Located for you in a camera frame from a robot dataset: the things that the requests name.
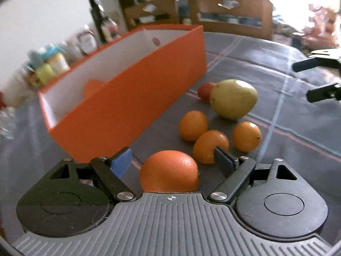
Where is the yellow lid white jar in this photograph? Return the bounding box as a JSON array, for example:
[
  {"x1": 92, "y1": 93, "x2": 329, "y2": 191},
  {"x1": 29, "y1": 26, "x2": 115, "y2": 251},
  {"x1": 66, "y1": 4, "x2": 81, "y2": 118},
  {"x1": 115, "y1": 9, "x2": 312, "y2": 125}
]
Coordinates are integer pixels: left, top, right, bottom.
[{"x1": 47, "y1": 53, "x2": 70, "y2": 75}]

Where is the red tomato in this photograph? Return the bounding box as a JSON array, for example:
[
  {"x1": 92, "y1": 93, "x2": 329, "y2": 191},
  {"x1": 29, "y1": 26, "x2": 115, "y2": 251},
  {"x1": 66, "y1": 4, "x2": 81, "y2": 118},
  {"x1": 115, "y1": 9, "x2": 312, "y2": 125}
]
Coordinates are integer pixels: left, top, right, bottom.
[{"x1": 197, "y1": 82, "x2": 217, "y2": 102}]

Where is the large orange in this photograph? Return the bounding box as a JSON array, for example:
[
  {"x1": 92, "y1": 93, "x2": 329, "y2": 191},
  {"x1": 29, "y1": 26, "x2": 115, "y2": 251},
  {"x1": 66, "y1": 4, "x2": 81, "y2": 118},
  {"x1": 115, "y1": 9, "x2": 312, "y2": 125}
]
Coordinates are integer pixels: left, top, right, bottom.
[{"x1": 139, "y1": 150, "x2": 200, "y2": 193}]

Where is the small orange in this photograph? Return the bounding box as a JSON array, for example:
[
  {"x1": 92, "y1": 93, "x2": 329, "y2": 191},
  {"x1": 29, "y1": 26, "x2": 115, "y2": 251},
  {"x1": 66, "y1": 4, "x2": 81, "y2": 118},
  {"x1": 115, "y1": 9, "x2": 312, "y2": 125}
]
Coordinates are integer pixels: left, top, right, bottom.
[
  {"x1": 179, "y1": 110, "x2": 209, "y2": 142},
  {"x1": 232, "y1": 121, "x2": 262, "y2": 153},
  {"x1": 192, "y1": 130, "x2": 230, "y2": 164},
  {"x1": 83, "y1": 79, "x2": 105, "y2": 99}
]

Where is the red vitamin bottle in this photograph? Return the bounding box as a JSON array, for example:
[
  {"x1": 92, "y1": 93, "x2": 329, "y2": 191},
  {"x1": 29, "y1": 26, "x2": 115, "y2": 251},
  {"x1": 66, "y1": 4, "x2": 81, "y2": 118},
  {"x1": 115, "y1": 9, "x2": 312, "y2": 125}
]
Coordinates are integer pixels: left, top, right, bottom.
[{"x1": 77, "y1": 29, "x2": 97, "y2": 54}]

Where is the blue plaid tablecloth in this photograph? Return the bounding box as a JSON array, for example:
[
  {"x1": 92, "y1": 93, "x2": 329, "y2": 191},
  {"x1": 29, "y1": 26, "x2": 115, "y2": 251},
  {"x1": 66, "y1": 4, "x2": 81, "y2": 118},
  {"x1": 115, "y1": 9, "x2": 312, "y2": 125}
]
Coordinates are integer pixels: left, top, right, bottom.
[{"x1": 1, "y1": 32, "x2": 340, "y2": 244}]

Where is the far wooden chair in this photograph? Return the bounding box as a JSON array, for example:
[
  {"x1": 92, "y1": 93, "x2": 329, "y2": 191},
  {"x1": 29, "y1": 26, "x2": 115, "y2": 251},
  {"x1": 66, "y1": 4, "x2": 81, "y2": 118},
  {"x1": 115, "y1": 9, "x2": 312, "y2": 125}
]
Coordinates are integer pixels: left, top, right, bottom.
[{"x1": 124, "y1": 0, "x2": 180, "y2": 31}]

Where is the yellow-green mango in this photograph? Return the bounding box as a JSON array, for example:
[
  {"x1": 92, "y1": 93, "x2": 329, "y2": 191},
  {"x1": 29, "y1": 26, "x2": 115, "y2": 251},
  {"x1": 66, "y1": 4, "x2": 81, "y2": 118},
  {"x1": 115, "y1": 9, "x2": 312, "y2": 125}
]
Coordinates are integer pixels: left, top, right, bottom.
[{"x1": 210, "y1": 79, "x2": 258, "y2": 120}]

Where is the orange cardboard box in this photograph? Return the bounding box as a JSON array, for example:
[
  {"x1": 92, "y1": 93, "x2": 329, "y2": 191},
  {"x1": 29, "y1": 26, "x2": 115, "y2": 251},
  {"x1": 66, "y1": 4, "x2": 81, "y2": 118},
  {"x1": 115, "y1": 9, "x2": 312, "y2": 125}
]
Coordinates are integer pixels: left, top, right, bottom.
[{"x1": 39, "y1": 24, "x2": 207, "y2": 162}]

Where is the wooden chair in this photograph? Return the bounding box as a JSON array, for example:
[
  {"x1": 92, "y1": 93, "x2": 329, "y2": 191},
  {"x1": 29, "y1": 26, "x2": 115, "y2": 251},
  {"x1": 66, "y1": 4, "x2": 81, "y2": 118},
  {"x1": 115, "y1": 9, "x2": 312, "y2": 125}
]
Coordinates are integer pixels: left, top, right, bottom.
[
  {"x1": 124, "y1": 0, "x2": 180, "y2": 31},
  {"x1": 187, "y1": 0, "x2": 273, "y2": 41}
]

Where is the near wooden chair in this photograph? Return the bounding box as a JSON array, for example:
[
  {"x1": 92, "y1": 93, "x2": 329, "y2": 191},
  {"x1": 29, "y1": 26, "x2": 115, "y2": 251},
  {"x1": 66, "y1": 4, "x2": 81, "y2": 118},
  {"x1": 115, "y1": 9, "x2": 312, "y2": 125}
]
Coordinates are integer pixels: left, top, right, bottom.
[{"x1": 187, "y1": 0, "x2": 273, "y2": 41}]

